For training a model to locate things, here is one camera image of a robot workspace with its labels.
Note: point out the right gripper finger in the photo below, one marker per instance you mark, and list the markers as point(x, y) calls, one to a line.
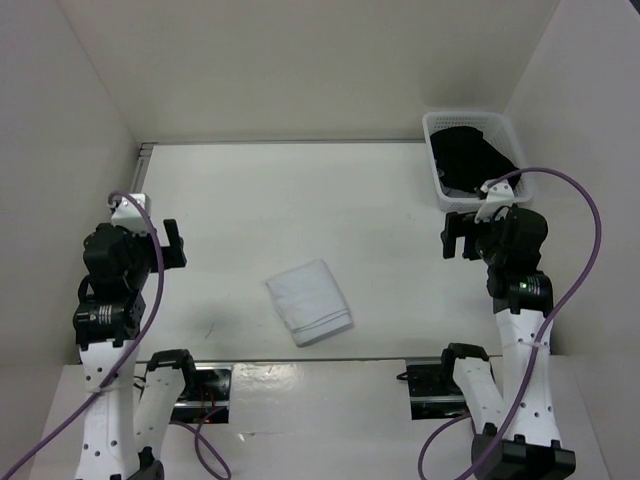
point(449, 241)
point(456, 221)

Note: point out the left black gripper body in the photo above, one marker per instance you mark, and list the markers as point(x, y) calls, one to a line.
point(172, 257)

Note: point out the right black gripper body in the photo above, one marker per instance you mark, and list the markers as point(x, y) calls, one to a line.
point(486, 237)

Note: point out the white skirt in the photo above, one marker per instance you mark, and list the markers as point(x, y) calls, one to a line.
point(310, 303)

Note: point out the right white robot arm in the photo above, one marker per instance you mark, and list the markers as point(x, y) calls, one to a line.
point(516, 435)

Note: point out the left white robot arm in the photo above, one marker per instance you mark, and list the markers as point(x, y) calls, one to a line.
point(123, 431)

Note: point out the black skirt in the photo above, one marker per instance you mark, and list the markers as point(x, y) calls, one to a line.
point(465, 160)

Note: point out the white plastic basket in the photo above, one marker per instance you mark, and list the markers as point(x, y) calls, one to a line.
point(497, 130)

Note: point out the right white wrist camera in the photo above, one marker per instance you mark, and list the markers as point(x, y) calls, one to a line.
point(499, 199)

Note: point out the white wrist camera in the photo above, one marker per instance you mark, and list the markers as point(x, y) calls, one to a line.
point(499, 199)
point(125, 212)

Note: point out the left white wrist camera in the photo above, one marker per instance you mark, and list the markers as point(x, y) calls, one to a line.
point(125, 212)

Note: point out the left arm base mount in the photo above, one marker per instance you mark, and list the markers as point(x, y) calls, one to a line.
point(210, 395)

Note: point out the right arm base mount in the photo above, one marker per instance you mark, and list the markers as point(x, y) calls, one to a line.
point(431, 394)

